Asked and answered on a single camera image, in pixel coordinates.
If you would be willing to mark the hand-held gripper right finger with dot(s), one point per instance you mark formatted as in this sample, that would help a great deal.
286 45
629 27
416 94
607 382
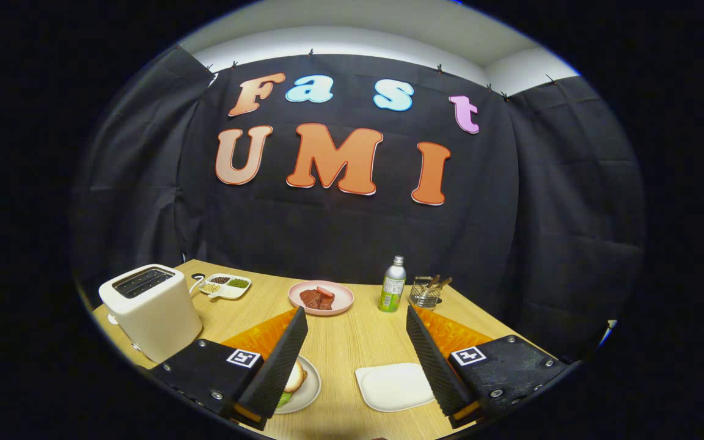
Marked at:
430 360

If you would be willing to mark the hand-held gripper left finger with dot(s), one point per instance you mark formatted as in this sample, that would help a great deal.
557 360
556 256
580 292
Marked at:
288 360

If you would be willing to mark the toasted bread slice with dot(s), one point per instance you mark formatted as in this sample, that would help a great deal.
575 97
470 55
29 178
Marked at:
296 379

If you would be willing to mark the green lettuce leaf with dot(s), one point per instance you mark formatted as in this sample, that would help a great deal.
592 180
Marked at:
283 400

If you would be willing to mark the round white plate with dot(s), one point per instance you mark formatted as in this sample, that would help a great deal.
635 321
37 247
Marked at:
312 391

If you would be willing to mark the square white plate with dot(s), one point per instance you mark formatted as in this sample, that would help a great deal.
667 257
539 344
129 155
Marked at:
388 388

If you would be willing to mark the brown meat slice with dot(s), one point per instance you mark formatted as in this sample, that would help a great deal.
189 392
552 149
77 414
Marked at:
309 299
326 302

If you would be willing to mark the silver bottle with green label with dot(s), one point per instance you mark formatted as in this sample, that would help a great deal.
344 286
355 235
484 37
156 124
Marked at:
392 293

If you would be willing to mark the red sausage piece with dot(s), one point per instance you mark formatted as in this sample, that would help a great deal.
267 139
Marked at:
326 291

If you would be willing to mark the pink plate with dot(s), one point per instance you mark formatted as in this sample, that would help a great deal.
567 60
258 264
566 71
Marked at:
343 299

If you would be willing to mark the white divided bean dish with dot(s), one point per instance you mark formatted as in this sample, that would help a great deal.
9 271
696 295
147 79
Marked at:
230 293

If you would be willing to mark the black backdrop cloth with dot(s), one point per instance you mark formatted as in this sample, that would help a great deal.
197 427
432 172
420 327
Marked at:
340 238

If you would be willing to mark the white toaster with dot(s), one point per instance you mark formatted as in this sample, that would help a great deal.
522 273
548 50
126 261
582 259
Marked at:
156 324

